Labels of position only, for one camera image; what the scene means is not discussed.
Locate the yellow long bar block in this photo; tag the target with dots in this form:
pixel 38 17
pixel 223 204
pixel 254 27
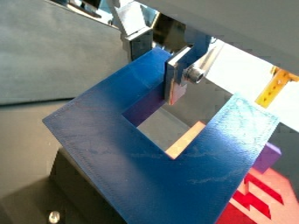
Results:
pixel 179 146

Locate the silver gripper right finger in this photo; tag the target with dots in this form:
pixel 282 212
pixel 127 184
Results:
pixel 188 65

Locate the black angled fixture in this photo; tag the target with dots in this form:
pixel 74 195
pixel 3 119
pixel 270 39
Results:
pixel 58 198

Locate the red slotted base block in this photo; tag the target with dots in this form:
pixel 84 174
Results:
pixel 263 201

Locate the purple U-shaped block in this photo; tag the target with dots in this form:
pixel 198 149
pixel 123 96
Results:
pixel 269 156

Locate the blue U-shaped block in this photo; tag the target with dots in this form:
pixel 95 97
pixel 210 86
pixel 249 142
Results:
pixel 151 188

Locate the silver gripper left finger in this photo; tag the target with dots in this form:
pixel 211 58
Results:
pixel 134 19

